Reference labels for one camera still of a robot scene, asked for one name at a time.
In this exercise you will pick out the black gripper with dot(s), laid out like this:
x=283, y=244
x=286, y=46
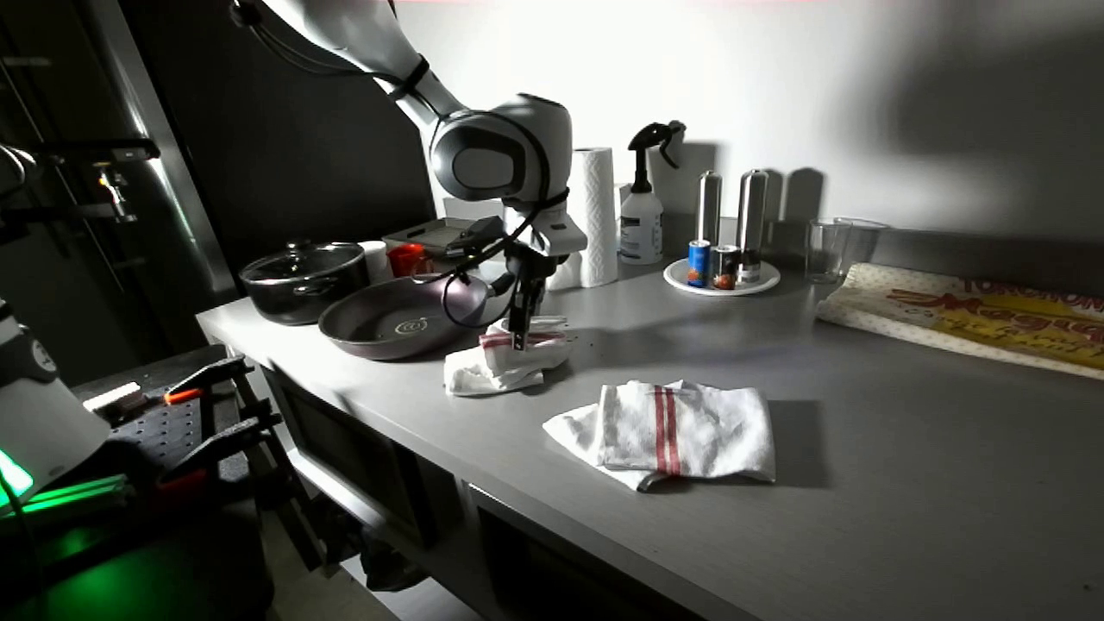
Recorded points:
x=537, y=245

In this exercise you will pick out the white towel with red stripe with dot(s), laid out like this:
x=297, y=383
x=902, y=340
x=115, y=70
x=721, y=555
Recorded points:
x=503, y=364

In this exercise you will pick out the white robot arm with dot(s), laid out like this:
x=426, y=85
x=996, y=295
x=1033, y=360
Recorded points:
x=516, y=154

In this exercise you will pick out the black frying pan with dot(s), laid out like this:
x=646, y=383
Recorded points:
x=409, y=318

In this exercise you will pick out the white paper towel roll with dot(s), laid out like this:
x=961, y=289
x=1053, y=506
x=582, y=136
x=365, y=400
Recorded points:
x=591, y=208

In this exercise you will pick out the folded white towel red stripe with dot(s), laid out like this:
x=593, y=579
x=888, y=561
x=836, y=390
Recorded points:
x=654, y=431

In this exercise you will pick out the white spray bottle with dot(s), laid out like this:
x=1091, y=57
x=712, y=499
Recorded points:
x=639, y=202

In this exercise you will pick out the blue can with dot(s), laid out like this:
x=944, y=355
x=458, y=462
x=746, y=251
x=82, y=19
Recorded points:
x=699, y=264

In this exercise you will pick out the black pot with glass lid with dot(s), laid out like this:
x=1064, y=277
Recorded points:
x=305, y=277

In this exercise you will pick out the white plate with cans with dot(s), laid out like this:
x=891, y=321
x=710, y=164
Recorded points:
x=726, y=285

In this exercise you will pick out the grey salt grinder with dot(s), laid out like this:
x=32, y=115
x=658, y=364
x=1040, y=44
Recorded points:
x=756, y=208

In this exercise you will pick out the orange handled clamp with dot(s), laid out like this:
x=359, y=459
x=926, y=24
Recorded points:
x=201, y=417

